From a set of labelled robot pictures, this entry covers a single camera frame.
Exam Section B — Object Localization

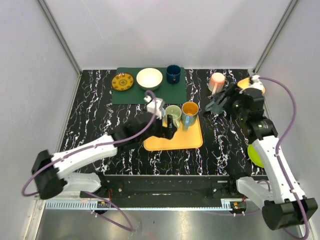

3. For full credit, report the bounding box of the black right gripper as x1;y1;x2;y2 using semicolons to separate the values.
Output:
212;82;247;121

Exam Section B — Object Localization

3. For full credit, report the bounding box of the grey mug white inside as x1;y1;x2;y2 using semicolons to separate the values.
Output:
205;101;215;114

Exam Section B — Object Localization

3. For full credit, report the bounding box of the pink mug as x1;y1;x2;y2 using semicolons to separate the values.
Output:
208;72;226;95

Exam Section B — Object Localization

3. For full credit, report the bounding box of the orange and blue mug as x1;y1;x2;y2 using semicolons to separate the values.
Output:
181;101;199;131

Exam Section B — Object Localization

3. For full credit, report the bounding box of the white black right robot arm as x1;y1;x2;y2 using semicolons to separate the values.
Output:
205;83;318;230

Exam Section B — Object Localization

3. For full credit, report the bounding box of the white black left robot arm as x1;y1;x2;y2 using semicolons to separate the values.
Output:
31;112;178;200

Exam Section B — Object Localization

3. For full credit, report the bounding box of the light green mug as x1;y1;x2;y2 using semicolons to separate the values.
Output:
164;105;182;129

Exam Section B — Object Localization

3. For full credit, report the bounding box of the light blue mug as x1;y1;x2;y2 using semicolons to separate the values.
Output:
161;108;165;119

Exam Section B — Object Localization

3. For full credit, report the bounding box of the navy blue mug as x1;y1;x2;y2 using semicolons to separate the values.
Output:
166;64;181;85

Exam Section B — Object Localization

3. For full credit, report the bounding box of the dark green placemat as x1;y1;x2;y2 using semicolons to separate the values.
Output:
111;67;187;105

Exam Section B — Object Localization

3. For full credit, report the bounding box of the yellow serving tray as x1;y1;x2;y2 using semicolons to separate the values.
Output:
143;117;203;152

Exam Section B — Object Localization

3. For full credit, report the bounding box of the yellow square dish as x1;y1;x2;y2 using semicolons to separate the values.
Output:
236;77;266;95

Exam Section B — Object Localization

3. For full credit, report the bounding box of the white bowl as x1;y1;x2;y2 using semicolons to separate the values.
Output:
136;68;163;91

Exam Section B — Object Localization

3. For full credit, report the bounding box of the yellow patterned plate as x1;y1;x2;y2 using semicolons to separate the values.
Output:
111;72;135;92

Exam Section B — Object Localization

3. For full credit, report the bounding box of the lime green plate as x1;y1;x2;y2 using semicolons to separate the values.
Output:
247;144;264;168

